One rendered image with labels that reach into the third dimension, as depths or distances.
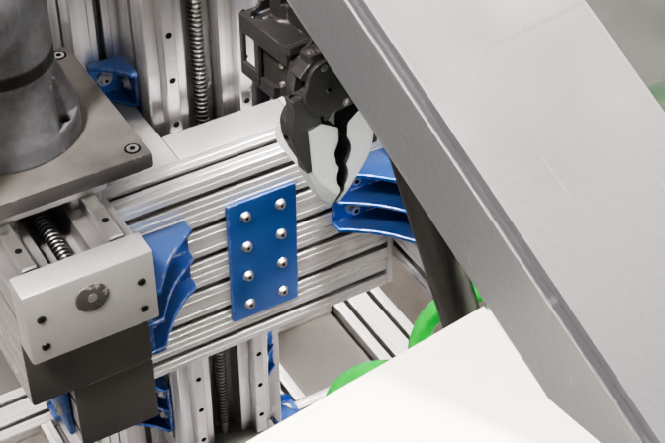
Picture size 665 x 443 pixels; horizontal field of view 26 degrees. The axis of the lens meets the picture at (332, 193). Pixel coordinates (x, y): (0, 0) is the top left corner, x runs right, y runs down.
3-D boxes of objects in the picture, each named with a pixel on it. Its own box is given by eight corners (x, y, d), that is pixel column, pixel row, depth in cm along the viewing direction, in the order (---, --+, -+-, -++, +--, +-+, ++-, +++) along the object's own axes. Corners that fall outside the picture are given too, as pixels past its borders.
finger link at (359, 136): (328, 155, 114) (327, 59, 108) (374, 193, 111) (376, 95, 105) (296, 171, 113) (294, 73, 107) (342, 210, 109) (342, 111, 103)
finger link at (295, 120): (330, 146, 107) (330, 49, 102) (344, 158, 106) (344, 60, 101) (278, 171, 105) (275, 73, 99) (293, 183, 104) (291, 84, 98)
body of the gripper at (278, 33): (321, 46, 110) (320, -96, 102) (392, 99, 104) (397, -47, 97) (237, 81, 106) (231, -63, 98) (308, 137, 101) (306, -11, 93)
